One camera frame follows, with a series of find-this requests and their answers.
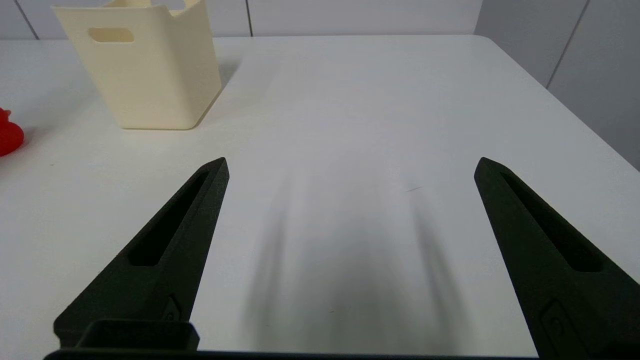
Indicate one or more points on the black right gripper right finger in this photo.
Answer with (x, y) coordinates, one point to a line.
(540, 260)

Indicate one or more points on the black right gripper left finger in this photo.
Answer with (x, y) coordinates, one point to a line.
(170, 265)

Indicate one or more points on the red rubber duck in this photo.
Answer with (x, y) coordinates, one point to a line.
(9, 137)

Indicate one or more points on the cream plastic storage bin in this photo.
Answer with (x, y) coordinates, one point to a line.
(150, 75)

